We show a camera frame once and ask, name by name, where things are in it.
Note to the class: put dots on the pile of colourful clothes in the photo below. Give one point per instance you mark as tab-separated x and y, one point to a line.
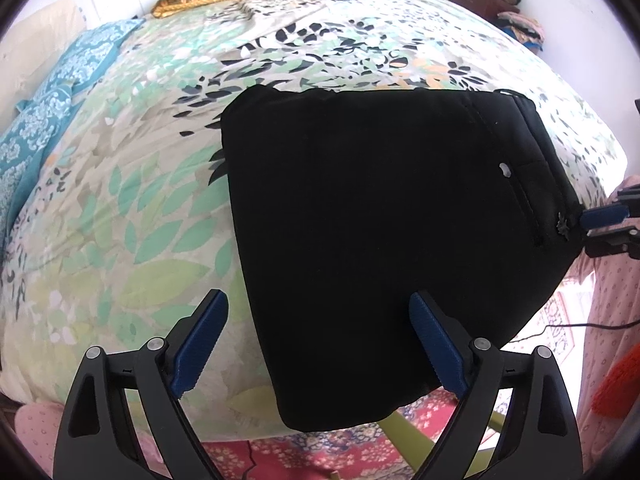
520	27

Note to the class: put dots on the brown wooden dresser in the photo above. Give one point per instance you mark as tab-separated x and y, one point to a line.
475	5

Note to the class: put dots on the black pants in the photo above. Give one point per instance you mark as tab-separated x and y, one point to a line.
375	235

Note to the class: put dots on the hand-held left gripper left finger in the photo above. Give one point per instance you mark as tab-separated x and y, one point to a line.
200	345

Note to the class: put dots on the pink dotted cloth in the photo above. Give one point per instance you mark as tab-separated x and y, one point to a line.
37	425

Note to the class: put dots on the person's pink pants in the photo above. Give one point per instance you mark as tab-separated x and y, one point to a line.
610	310

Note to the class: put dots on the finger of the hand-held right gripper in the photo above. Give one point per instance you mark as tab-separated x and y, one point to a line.
612	245
602	215

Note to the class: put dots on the cream pillow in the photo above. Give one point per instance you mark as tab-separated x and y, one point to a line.
40	35

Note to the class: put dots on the blue patterned pillow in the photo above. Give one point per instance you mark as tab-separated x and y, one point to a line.
65	75

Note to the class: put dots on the red patterned carpet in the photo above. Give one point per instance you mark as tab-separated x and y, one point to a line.
310	452

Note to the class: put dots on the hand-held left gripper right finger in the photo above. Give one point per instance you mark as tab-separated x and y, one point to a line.
440	345

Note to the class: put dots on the person's red sweater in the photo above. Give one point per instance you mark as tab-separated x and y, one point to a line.
617	385

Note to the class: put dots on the floral bed sheet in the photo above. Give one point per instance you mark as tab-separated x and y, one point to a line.
150	210

